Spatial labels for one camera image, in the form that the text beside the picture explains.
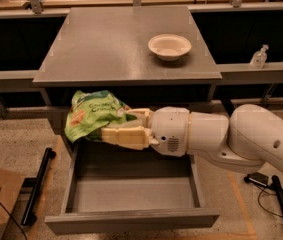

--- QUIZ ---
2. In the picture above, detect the grey drawer cabinet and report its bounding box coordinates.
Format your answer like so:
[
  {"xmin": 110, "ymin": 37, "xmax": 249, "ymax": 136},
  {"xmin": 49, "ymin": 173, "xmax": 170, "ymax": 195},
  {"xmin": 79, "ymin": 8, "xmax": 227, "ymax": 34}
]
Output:
[{"xmin": 31, "ymin": 5, "xmax": 222, "ymax": 153}]

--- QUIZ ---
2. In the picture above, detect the black floor cable right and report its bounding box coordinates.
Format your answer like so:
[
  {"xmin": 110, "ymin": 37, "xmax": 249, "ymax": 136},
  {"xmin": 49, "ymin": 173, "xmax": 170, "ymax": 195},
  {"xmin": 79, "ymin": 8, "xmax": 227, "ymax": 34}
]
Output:
[{"xmin": 256, "ymin": 175, "xmax": 283, "ymax": 219}]

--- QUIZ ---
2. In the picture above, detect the grey metal rail frame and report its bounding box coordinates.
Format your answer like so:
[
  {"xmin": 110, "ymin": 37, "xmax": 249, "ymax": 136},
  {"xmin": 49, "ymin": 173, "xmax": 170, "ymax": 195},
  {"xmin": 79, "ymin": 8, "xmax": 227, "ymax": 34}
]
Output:
[{"xmin": 0, "ymin": 0, "xmax": 283, "ymax": 114}]

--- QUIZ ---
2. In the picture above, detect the black left floor stand bar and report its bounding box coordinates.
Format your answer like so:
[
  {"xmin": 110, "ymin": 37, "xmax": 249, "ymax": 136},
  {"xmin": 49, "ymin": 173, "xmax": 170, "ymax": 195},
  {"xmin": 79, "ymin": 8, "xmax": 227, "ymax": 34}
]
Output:
[{"xmin": 21, "ymin": 147, "xmax": 56, "ymax": 226}]

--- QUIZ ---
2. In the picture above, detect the open grey lower drawer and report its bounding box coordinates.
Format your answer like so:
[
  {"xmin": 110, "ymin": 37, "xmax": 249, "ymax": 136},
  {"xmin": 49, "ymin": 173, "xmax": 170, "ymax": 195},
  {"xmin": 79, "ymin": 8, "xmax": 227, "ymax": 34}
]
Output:
[{"xmin": 45, "ymin": 142, "xmax": 220, "ymax": 235}]

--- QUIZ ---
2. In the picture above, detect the black floor cable left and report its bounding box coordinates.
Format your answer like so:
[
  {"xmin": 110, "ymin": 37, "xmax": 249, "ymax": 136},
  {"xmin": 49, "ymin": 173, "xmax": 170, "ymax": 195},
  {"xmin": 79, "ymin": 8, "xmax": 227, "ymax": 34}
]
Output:
[{"xmin": 0, "ymin": 185, "xmax": 29, "ymax": 240}]

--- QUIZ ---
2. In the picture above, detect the white paper bowl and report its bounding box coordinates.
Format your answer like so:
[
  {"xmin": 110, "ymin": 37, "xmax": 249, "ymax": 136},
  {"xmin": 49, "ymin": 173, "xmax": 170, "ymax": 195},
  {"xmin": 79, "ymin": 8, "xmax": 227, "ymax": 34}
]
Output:
[{"xmin": 148, "ymin": 34, "xmax": 192, "ymax": 61}]

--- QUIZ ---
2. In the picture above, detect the black floor cable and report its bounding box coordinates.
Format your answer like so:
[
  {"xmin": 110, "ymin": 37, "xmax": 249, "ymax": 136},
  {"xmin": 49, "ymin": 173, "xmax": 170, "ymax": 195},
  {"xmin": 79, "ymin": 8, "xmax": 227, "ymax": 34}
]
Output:
[
  {"xmin": 256, "ymin": 175, "xmax": 283, "ymax": 219},
  {"xmin": 0, "ymin": 185, "xmax": 29, "ymax": 240}
]

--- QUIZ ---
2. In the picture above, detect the green rice chip bag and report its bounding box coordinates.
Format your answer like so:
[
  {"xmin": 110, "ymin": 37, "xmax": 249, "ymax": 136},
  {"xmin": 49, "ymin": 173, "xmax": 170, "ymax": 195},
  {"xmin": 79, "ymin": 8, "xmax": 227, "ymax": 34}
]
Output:
[{"xmin": 64, "ymin": 90, "xmax": 137, "ymax": 143}]

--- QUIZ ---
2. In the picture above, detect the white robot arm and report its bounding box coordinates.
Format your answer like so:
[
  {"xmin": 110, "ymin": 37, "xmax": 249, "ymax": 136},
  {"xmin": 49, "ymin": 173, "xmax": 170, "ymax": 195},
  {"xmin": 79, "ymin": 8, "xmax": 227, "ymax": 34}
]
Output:
[{"xmin": 101, "ymin": 104, "xmax": 283, "ymax": 174}]

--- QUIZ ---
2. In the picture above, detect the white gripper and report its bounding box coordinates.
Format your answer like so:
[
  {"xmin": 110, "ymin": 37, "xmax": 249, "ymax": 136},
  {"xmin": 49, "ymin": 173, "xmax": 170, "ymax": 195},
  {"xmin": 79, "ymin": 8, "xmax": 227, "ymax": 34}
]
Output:
[{"xmin": 101, "ymin": 107, "xmax": 190, "ymax": 157}]

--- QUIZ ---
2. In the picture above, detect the clear sanitizer bottle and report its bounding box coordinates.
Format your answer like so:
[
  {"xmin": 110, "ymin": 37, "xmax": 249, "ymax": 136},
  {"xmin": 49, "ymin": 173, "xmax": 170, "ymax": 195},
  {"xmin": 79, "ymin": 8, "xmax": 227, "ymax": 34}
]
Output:
[{"xmin": 250, "ymin": 44, "xmax": 269, "ymax": 69}]

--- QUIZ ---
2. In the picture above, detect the black floor device box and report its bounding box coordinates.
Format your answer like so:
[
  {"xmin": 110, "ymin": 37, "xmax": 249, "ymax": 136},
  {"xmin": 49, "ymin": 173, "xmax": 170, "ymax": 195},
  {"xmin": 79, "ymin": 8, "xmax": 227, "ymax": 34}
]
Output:
[{"xmin": 244, "ymin": 172, "xmax": 269, "ymax": 187}]

